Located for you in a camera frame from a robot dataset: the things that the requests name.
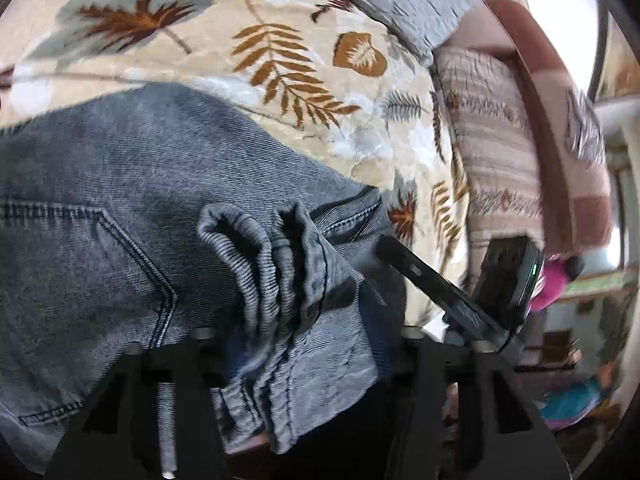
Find blue cloth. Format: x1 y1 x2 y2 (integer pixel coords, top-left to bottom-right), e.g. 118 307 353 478
540 365 618 431

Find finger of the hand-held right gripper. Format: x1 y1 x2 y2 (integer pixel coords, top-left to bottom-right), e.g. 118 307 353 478
375 235 506 353

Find grey-blue denim pants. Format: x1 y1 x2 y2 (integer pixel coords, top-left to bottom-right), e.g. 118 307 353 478
0 82 408 463

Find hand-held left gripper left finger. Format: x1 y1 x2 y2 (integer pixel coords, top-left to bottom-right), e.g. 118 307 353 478
47 329 231 480

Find grey quilted pillow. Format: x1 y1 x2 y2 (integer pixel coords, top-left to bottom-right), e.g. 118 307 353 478
285 0 506 66

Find leaf print blanket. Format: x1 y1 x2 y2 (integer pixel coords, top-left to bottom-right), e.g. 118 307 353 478
0 0 473 331

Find grey crumpled cloth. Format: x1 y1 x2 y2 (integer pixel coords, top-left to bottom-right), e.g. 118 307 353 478
565 87 608 166

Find striped floral pillow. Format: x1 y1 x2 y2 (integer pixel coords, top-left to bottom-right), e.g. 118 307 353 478
432 47 548 256

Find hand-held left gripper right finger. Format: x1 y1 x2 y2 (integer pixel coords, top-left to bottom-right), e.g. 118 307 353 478
390 327 571 480

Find brown pink sofa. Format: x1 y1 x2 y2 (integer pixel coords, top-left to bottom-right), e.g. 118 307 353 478
457 0 613 261

